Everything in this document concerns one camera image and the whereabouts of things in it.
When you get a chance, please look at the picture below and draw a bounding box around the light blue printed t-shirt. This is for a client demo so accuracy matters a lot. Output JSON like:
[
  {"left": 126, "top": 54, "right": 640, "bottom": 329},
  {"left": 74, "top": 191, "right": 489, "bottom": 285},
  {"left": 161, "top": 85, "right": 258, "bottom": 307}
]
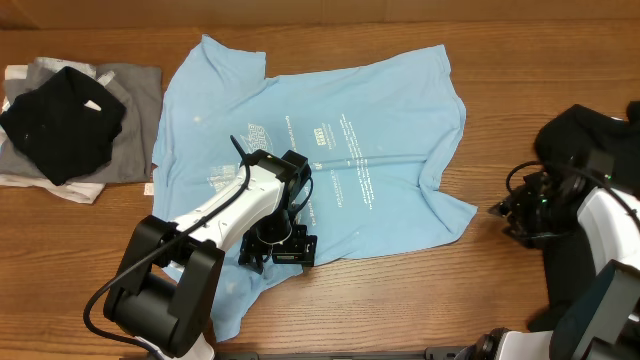
[{"left": 143, "top": 33, "right": 479, "bottom": 343}]

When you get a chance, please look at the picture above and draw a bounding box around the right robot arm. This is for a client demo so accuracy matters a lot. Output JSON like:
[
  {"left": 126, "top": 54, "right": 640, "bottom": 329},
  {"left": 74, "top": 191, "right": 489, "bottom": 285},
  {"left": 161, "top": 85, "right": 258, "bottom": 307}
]
[{"left": 446, "top": 150, "right": 639, "bottom": 359}]

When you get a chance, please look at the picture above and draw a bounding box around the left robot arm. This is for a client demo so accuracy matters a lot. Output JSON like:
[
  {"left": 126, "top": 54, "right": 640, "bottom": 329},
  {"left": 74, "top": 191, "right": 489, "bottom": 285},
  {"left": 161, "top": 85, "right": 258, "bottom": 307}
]
[{"left": 103, "top": 150, "right": 317, "bottom": 359}]

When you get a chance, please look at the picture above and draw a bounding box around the black t-shirt under blue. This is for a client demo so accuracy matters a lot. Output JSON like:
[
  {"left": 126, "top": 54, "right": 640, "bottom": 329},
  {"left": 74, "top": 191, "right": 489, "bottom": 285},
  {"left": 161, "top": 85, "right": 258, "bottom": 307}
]
[{"left": 527, "top": 101, "right": 639, "bottom": 331}]

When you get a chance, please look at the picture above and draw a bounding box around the folded grey shirt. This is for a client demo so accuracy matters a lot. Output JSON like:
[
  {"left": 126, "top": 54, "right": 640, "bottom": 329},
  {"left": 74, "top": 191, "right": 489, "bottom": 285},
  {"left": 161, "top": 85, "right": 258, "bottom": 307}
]
[{"left": 5, "top": 57, "right": 162, "bottom": 183}]

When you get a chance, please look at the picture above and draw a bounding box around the folded white shirt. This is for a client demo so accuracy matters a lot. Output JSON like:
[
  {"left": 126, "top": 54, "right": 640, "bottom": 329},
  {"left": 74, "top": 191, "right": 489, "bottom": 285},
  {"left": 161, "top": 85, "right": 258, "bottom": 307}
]
[{"left": 1, "top": 65, "right": 105, "bottom": 204}]

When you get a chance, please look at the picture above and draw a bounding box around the folded black shirt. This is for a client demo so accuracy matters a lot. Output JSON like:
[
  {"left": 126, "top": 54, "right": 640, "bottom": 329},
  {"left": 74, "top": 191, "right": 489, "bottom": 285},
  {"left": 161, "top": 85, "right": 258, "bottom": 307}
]
[{"left": 1, "top": 67, "right": 126, "bottom": 186}]

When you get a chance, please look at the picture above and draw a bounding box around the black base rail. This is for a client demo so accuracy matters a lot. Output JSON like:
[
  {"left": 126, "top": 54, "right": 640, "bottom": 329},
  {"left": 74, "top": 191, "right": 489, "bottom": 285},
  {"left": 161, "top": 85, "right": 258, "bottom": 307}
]
[{"left": 214, "top": 346, "right": 464, "bottom": 360}]

